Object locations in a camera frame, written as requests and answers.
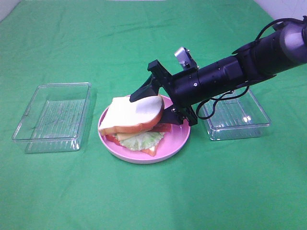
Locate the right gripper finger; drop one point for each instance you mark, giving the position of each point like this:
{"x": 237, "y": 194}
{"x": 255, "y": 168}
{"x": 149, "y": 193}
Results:
{"x": 149, "y": 88}
{"x": 174, "y": 115}

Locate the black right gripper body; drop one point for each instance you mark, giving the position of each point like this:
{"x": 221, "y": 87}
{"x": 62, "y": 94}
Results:
{"x": 182, "y": 88}

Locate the bacon strip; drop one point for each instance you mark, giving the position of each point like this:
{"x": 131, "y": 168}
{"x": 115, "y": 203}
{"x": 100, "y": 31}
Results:
{"x": 163, "y": 127}

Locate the green lettuce leaf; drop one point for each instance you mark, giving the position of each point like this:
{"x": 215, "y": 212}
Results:
{"x": 143, "y": 140}

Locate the bread slice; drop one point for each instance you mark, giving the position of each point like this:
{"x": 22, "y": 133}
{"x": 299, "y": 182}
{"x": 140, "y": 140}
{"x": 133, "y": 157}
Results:
{"x": 150, "y": 150}
{"x": 123, "y": 116}

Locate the yellow cheese slice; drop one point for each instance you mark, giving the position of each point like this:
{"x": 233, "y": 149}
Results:
{"x": 124, "y": 136}

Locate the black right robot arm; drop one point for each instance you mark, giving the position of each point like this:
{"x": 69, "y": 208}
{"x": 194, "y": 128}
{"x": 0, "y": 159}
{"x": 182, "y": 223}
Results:
{"x": 252, "y": 63}

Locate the pink round plate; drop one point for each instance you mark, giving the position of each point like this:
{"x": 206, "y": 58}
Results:
{"x": 171, "y": 143}

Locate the right clear plastic tray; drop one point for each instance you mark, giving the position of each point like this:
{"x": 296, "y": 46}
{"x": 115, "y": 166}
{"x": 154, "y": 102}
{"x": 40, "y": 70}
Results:
{"x": 238, "y": 118}

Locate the clear plastic tray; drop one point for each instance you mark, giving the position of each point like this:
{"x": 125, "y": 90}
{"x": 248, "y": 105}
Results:
{"x": 238, "y": 118}
{"x": 55, "y": 119}

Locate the left clear plastic tray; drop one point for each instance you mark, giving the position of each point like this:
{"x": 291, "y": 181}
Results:
{"x": 55, "y": 119}

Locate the green tablecloth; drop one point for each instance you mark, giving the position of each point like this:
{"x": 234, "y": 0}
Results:
{"x": 245, "y": 184}

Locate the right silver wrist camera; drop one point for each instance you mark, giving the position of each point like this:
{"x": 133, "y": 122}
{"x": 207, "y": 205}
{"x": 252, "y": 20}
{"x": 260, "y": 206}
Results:
{"x": 185, "y": 59}

